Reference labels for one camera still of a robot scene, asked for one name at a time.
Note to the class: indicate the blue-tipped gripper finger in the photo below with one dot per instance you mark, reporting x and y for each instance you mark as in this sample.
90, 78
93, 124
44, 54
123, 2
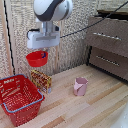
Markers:
43, 54

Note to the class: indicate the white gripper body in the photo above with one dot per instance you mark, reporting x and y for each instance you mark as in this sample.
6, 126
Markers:
42, 39

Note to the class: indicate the red bowl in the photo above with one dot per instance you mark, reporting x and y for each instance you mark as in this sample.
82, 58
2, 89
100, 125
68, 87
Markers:
37, 58

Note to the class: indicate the red plastic shopping basket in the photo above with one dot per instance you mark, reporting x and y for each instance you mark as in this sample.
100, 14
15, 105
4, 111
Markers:
19, 99

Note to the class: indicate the yellow red food box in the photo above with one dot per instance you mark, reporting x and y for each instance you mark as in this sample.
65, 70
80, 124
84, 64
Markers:
41, 80

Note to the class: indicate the pink mug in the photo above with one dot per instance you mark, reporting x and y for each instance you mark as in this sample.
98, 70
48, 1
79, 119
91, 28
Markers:
80, 86

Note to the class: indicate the brown drawer cabinet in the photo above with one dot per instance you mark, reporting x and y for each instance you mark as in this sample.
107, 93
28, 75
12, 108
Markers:
108, 46

